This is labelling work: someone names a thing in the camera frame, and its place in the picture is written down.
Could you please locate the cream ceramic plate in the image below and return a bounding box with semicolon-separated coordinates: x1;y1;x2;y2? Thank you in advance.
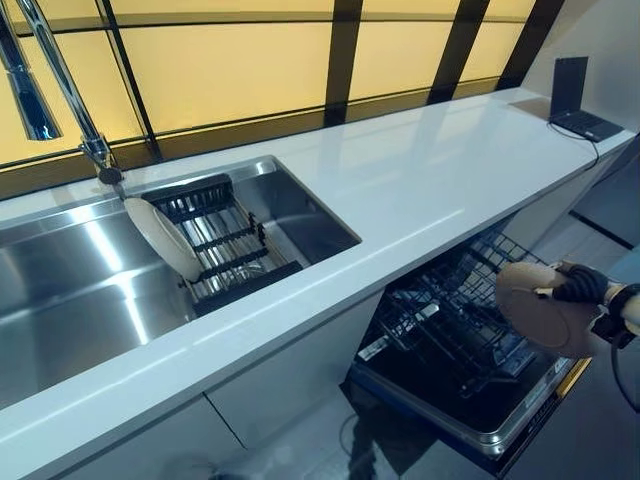
123;196;202;285
494;260;602;360

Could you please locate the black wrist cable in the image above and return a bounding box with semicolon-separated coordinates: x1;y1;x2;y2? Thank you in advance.
591;311;640;417

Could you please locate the black laptop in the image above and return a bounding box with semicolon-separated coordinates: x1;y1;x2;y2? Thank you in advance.
546;55;626;144

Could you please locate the stainless steel kitchen sink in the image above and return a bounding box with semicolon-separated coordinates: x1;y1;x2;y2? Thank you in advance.
0;154;363;397

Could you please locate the black dish drying rack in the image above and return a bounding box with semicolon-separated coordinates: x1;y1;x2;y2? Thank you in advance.
141;172;305;318

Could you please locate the black wire dishwasher rack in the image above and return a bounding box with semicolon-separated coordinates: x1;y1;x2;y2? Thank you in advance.
373;231;557;400

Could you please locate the open dishwasher door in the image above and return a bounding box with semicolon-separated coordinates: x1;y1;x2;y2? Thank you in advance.
348;343;595;462

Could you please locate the chrome gooseneck kitchen faucet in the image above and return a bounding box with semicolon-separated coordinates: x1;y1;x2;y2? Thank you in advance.
0;0;125;185

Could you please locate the black laptop cable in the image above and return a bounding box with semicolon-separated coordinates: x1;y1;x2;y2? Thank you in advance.
546;121;602;172

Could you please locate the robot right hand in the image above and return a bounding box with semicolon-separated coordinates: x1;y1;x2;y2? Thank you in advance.
532;260;612;305

